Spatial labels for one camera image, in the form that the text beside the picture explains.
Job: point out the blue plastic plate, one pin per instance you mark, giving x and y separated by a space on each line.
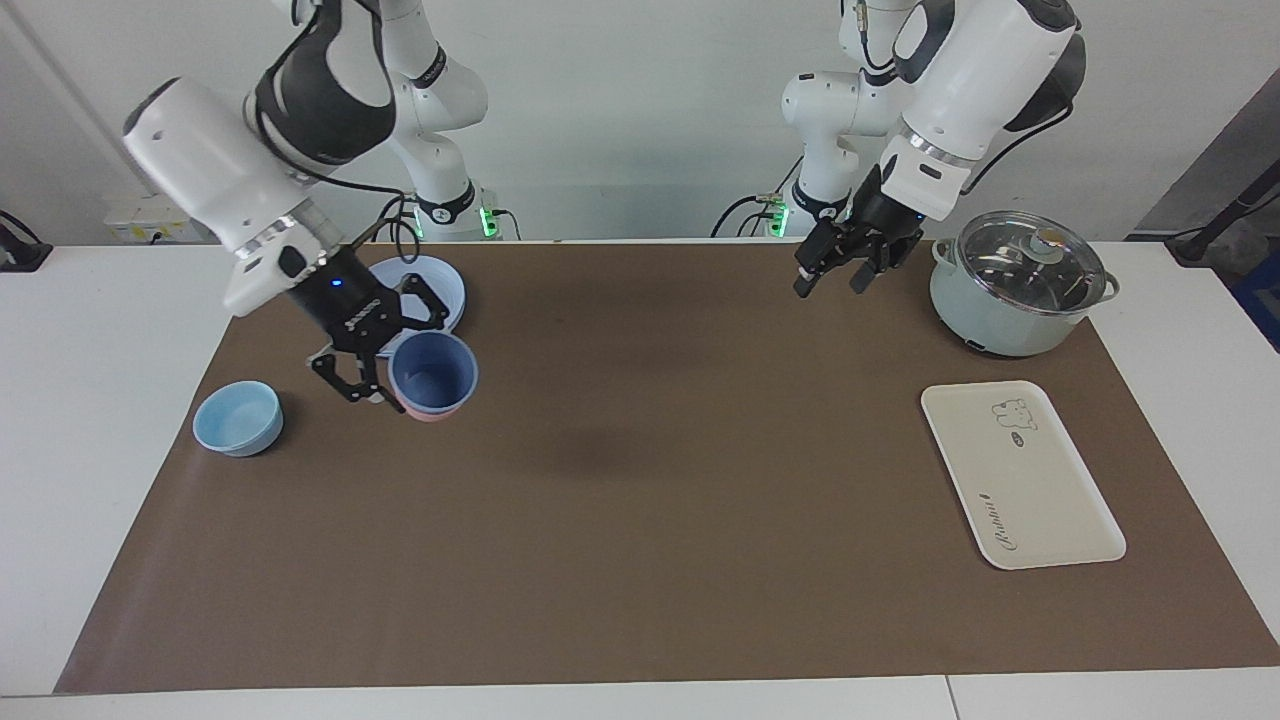
447 288

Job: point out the cream rectangular tray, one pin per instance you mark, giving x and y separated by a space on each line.
1020 480

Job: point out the glass pot lid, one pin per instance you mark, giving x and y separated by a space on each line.
1030 260

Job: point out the blue plastic cup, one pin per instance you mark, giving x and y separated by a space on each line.
435 370

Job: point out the black stand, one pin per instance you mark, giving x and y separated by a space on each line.
1215 225

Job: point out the black clamp mount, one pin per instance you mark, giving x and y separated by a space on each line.
20 250

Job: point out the light blue bowl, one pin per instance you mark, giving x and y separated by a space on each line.
238 420

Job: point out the white power strip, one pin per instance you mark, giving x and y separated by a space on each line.
140 215

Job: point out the pink plastic cup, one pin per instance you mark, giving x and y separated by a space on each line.
435 416

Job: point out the brown table mat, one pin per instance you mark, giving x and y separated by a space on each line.
640 480

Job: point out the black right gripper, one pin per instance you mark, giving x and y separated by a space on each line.
345 300

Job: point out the blue box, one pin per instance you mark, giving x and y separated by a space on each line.
1262 300

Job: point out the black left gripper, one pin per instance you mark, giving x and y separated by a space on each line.
880 220

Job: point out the pale green cooking pot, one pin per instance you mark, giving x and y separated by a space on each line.
985 325

